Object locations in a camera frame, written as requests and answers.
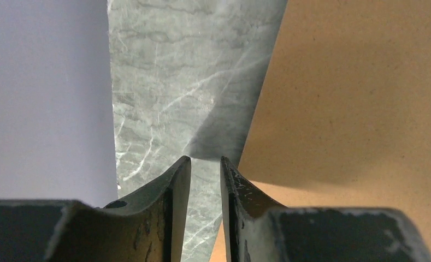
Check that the brown backing board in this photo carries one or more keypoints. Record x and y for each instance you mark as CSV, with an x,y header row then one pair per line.
x,y
344,114

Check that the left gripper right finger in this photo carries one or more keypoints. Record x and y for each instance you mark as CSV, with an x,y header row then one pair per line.
x,y
258,228

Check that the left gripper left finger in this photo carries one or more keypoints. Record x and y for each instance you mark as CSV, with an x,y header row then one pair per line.
x,y
145,225

